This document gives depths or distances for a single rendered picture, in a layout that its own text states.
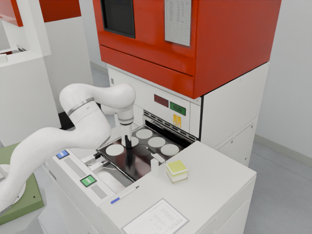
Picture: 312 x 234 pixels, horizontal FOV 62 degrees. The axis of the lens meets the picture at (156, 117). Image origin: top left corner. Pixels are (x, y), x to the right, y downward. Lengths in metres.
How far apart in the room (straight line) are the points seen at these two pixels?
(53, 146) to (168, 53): 0.69
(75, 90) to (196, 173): 0.65
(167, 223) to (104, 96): 0.52
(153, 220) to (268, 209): 1.55
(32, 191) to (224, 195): 0.86
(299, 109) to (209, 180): 1.74
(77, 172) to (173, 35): 0.77
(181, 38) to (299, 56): 1.61
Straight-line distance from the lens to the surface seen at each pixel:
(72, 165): 1.35
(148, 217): 1.05
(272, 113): 2.91
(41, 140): 0.89
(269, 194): 2.58
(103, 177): 1.35
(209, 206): 1.10
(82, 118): 0.86
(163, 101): 1.49
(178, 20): 1.19
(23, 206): 1.37
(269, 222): 2.38
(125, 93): 0.91
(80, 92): 0.88
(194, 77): 1.21
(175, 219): 1.05
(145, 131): 1.59
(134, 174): 1.31
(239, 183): 1.21
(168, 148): 1.45
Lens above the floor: 1.80
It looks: 32 degrees down
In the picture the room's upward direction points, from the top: 2 degrees counter-clockwise
